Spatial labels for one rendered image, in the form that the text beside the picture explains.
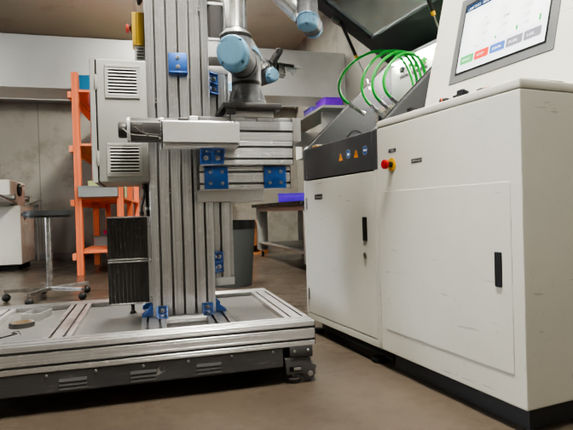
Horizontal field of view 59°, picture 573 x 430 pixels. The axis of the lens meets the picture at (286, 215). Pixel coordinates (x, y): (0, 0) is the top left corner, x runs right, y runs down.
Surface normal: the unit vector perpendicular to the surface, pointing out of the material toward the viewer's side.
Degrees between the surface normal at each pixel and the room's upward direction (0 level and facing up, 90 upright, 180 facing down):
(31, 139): 90
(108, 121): 90
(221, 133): 90
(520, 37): 76
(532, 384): 90
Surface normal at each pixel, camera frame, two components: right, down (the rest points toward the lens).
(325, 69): 0.26, 0.00
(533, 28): -0.90, -0.21
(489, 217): -0.92, 0.03
